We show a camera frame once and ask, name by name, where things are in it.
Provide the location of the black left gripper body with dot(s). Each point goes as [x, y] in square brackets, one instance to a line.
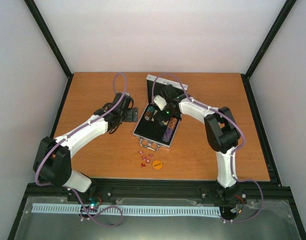
[130, 118]

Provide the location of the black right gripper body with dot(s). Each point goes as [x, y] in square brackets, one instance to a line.
[166, 117]

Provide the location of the red poker chip stack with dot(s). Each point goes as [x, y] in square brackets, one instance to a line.
[172, 123]

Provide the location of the brown poker chip stack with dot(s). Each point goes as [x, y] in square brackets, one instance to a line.
[148, 115]

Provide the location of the blue poker chip stack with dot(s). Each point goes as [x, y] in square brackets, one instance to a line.
[151, 109]

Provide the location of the purple poker chip stack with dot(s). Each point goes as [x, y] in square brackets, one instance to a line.
[168, 135]

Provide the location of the aluminium poker case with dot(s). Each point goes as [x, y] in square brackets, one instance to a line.
[156, 128]

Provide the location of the orange dealer button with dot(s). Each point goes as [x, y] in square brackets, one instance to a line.
[157, 164]

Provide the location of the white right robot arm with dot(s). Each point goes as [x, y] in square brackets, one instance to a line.
[221, 129]

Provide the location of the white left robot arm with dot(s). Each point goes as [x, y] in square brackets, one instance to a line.
[53, 162]

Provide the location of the light blue cable duct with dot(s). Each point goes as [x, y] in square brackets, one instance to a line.
[128, 210]

